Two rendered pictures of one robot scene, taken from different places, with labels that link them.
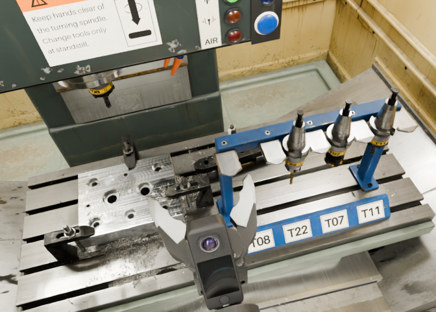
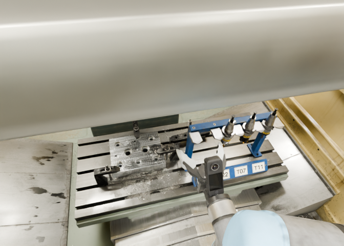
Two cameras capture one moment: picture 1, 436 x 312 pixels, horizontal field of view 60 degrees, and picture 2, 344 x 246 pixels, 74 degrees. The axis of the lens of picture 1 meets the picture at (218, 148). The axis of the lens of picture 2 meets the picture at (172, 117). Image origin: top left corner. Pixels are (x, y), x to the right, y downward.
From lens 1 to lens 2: 0.27 m
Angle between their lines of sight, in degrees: 6
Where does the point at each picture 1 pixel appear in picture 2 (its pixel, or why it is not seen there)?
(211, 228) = (216, 160)
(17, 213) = (63, 159)
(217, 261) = (216, 174)
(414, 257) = (277, 192)
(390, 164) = (267, 144)
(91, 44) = not seen: hidden behind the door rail
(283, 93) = not seen: hidden behind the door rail
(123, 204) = (134, 156)
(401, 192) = (273, 159)
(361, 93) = (251, 108)
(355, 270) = (248, 198)
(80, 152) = (101, 128)
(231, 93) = not seen: hidden behind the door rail
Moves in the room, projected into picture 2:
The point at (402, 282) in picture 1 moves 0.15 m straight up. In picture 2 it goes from (271, 204) to (281, 194)
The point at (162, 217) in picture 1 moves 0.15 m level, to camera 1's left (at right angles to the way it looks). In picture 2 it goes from (185, 157) to (136, 160)
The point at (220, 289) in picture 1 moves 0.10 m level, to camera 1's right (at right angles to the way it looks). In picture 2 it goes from (215, 187) to (250, 184)
